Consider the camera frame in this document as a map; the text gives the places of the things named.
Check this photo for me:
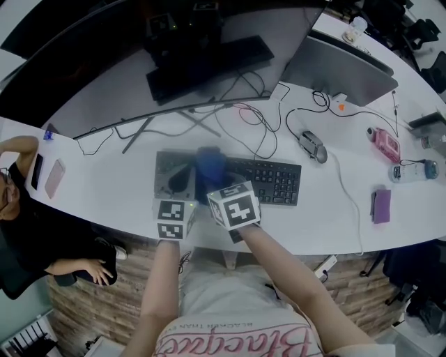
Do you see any pink phone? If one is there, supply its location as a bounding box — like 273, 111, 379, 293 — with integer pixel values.
44, 158, 66, 199

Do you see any row of black chairs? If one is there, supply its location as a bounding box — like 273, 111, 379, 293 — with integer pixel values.
403, 17, 446, 95

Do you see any black phone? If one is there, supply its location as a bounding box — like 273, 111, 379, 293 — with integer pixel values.
30, 153, 45, 191

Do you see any clear bottle with blue lid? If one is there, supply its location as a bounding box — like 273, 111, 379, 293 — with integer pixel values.
389, 159, 440, 184

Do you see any grey desk divider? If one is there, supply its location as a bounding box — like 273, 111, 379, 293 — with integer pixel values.
408, 111, 446, 158

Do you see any white cable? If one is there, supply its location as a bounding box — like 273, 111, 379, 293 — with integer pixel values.
327, 151, 365, 255

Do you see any person's right forearm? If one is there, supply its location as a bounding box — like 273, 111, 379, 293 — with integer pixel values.
238, 226, 332, 314

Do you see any curved black monitor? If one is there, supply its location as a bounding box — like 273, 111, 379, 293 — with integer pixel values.
0, 0, 328, 154

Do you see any person's grey pink-print shirt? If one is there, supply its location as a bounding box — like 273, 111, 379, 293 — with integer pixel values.
155, 264, 394, 357

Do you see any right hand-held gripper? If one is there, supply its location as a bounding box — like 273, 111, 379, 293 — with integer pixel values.
207, 181, 262, 244

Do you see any white plastic bottle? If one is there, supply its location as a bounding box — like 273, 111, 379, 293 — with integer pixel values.
341, 16, 369, 42

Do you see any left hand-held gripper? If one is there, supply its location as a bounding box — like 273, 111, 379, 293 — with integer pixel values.
152, 152, 199, 241

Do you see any grey computer mouse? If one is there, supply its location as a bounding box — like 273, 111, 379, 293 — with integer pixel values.
298, 130, 328, 164

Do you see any pink box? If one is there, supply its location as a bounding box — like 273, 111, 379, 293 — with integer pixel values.
373, 128, 401, 163

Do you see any blue cloth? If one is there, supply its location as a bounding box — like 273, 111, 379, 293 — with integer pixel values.
194, 146, 229, 205

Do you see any person's left forearm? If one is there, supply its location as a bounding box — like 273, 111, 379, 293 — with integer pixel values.
139, 239, 182, 318

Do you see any small clear water bottle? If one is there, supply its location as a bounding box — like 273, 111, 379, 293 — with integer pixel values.
420, 134, 446, 151

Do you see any black keyboard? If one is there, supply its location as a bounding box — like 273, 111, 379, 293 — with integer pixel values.
155, 150, 302, 206

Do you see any white power strip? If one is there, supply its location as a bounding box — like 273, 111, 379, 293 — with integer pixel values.
313, 254, 338, 278

